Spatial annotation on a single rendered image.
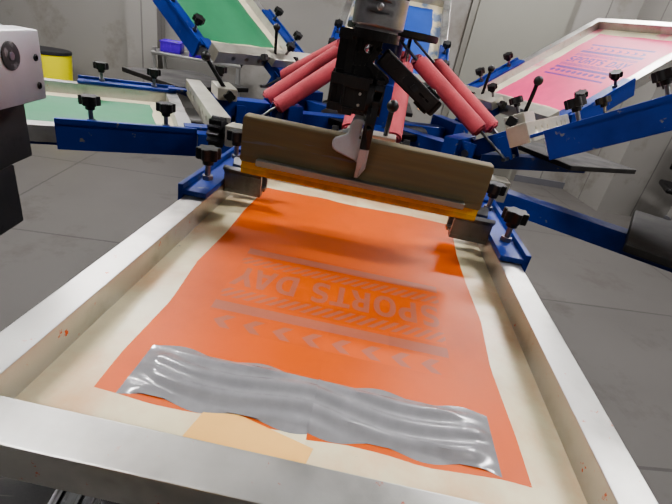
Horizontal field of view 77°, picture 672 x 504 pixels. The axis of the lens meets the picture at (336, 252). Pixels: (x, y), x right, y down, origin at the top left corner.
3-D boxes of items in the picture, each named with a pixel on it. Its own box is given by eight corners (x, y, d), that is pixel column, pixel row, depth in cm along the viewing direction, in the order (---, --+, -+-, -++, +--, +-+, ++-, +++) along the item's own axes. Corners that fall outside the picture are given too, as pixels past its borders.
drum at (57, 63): (86, 116, 462) (80, 51, 433) (66, 124, 426) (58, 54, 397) (45, 109, 458) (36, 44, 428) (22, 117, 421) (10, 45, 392)
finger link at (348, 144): (327, 171, 69) (338, 113, 66) (362, 178, 69) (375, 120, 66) (325, 174, 66) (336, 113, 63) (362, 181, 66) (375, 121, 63)
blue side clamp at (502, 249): (516, 291, 73) (532, 256, 70) (488, 285, 73) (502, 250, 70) (483, 225, 100) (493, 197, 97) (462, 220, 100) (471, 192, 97)
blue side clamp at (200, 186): (204, 226, 75) (206, 189, 72) (177, 220, 75) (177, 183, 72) (254, 177, 101) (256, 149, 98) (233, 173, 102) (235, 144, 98)
